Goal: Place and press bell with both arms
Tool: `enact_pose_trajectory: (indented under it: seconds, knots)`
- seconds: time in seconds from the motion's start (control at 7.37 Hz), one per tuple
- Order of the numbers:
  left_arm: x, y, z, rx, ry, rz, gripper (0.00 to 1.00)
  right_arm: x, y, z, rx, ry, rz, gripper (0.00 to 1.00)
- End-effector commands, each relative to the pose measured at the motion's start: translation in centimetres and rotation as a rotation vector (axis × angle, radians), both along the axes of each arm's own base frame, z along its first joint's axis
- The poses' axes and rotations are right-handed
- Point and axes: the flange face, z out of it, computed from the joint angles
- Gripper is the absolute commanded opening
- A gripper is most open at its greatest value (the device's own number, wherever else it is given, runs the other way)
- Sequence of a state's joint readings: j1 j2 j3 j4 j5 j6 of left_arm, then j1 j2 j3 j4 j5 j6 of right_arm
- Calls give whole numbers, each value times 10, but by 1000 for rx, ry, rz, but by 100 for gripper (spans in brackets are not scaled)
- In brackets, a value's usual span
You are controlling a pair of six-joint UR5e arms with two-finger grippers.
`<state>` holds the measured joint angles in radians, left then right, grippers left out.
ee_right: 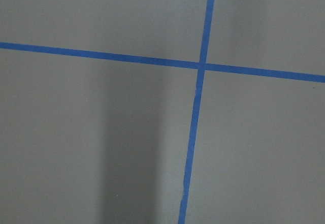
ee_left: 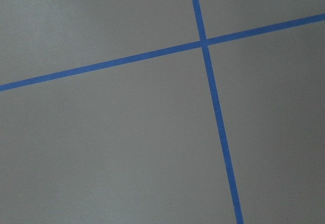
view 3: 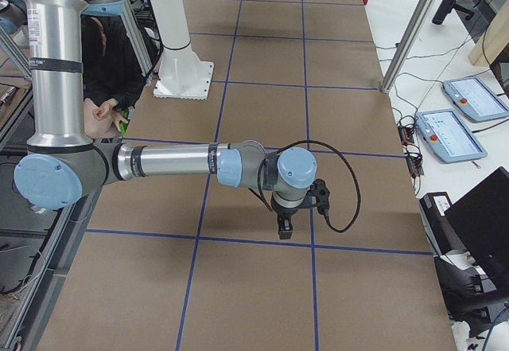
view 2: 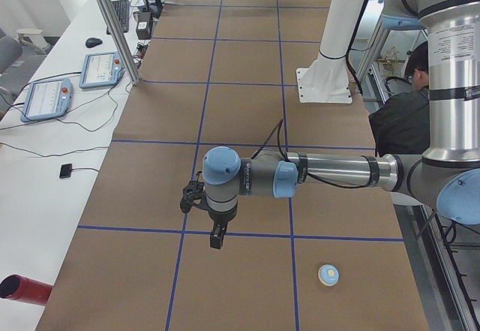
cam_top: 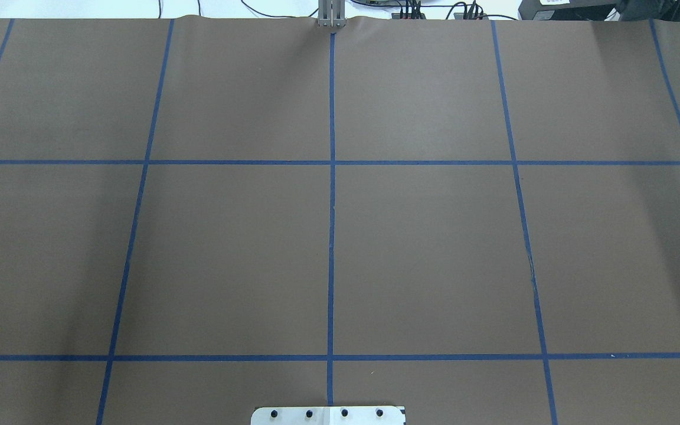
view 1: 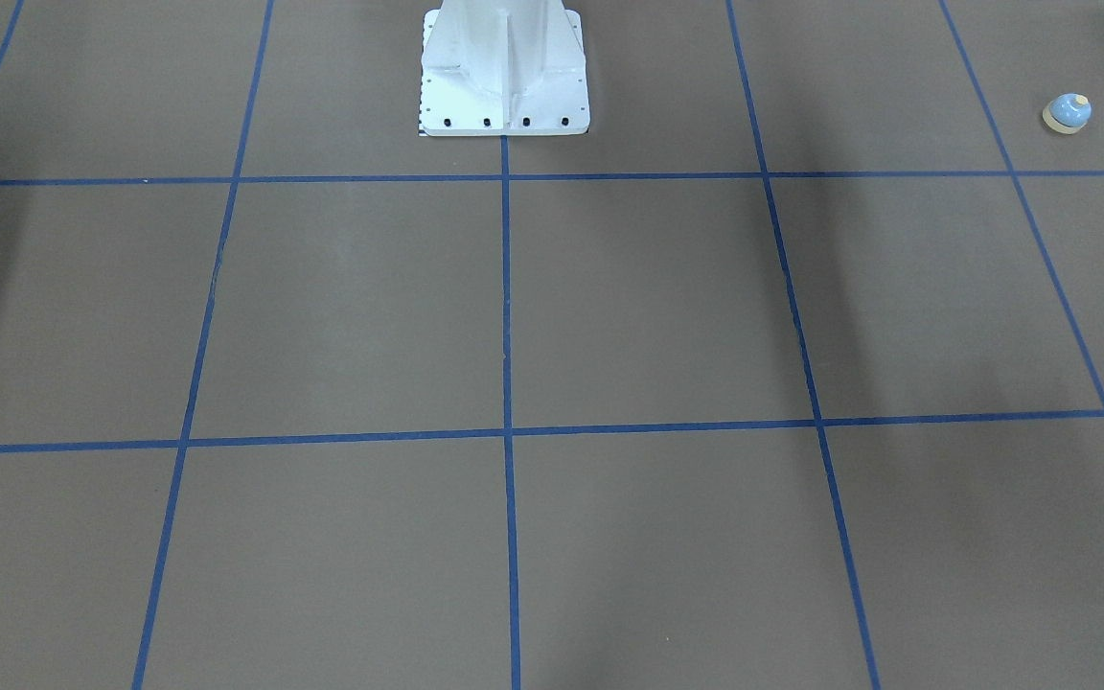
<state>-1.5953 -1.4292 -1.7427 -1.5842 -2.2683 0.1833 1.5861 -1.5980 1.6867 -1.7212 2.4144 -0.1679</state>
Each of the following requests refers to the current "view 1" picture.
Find blue call bell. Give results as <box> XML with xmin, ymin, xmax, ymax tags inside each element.
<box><xmin>1040</xmin><ymin>93</ymin><xmax>1093</xmax><ymax>135</ymax></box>

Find white camera mast pedestal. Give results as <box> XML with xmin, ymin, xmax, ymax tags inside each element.
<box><xmin>418</xmin><ymin>1</ymin><xmax>591</xmax><ymax>137</ymax></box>

